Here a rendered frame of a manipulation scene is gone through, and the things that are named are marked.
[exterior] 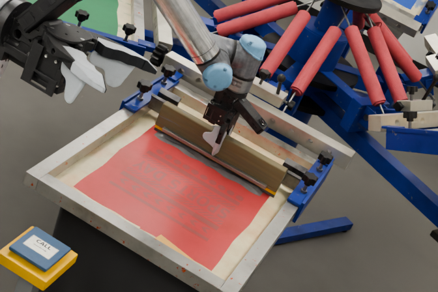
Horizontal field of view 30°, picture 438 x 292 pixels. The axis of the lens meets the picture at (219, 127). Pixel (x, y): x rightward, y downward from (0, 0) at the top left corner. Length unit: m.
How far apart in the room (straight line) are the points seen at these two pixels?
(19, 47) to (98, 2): 1.95
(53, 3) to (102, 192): 1.06
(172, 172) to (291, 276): 1.58
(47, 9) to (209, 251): 1.08
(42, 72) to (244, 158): 1.27
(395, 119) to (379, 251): 1.64
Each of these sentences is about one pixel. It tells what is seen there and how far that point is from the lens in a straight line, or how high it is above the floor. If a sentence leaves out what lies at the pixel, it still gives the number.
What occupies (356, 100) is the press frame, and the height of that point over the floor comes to 1.05.
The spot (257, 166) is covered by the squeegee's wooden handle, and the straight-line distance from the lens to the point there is 2.31.
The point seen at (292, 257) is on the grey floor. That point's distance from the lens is 3.86.
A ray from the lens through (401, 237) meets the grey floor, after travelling 4.43.
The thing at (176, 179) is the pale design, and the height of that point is 0.95.
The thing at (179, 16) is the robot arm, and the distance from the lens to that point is 1.99.
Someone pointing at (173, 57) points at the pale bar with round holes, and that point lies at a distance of 2.67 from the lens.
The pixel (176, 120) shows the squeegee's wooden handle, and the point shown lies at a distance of 2.36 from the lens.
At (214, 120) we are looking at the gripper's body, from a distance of 2.29.
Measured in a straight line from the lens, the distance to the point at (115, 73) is 1.16.
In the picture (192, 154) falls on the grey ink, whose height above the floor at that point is 0.96.
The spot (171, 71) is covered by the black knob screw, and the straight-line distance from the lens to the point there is 2.54.
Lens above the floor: 2.17
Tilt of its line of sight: 28 degrees down
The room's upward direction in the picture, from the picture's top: 23 degrees clockwise
